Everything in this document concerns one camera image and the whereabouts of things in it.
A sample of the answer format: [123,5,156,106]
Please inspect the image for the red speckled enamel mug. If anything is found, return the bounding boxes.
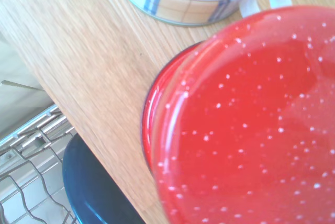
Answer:
[142,5,335,224]

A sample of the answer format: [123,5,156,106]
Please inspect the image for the stainless steel dishwasher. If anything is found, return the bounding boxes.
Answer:
[0,32,79,224]

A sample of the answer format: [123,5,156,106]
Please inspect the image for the dark blue bowl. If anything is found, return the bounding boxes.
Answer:
[62,132,146,224]

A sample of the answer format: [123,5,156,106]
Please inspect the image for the grey wire dishwasher rack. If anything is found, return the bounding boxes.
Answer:
[0,105,79,224]

